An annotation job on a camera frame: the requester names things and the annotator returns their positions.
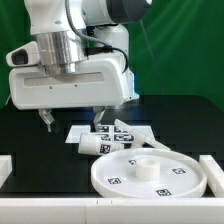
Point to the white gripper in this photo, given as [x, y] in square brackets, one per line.
[98, 81]

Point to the white round table top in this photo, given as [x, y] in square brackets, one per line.
[148, 173]

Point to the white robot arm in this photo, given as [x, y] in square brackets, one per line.
[78, 58]

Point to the white sheet with markers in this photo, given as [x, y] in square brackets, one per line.
[107, 132]

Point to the white cross-shaped table base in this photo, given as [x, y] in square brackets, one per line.
[139, 137]

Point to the white left rail block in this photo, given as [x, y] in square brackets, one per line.
[5, 168]

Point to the white rail block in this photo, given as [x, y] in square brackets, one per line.
[215, 175]
[5, 168]

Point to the white front rail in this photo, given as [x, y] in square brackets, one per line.
[111, 211]

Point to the white right rail block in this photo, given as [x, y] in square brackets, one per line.
[215, 175]

